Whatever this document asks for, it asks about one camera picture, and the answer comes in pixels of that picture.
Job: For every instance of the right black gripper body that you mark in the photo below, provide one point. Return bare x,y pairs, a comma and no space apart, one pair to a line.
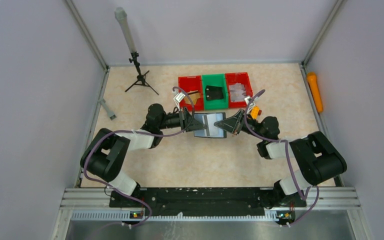
242,120

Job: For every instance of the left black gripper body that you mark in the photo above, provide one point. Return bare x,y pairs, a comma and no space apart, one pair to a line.
183,119

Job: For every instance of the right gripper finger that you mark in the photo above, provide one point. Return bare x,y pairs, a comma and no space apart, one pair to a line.
234,119
229,127

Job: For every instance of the black leather card holder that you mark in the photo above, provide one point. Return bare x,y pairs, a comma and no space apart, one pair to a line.
211,131

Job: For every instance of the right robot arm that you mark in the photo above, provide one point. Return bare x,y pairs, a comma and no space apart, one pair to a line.
316,157

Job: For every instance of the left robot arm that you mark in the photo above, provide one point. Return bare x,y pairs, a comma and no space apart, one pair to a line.
105,155

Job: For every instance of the grey cards in red bin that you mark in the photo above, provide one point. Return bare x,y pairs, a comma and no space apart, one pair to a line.
237,92

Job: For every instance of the gold card in red bin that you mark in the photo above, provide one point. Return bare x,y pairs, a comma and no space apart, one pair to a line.
194,97

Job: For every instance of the yellow toy block car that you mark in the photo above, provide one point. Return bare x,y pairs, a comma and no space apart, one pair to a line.
255,112

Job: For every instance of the left red plastic bin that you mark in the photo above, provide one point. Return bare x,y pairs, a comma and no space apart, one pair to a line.
191,84

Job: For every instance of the red plastic bin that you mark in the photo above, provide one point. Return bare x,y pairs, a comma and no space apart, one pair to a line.
191,84
238,77

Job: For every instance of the right red plastic bin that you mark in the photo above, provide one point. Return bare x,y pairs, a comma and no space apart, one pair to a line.
238,77

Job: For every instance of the green plastic bin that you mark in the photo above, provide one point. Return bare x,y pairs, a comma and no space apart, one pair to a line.
215,80

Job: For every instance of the orange flashlight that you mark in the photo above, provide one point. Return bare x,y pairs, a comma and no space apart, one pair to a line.
312,81

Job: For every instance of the black tripod with grey pole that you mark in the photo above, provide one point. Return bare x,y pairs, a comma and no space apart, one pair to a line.
122,19

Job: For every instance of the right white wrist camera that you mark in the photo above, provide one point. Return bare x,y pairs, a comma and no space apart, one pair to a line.
250,105

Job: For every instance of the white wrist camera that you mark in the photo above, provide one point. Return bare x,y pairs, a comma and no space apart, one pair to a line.
250,105
178,98

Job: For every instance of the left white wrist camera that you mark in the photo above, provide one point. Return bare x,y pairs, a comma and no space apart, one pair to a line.
178,98

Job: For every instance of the small grey bracket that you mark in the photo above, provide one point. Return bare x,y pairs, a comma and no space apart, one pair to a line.
110,113

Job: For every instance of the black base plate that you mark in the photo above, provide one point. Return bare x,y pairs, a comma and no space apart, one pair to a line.
208,202

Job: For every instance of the aluminium frame rail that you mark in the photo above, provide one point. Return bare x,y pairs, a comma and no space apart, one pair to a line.
332,213

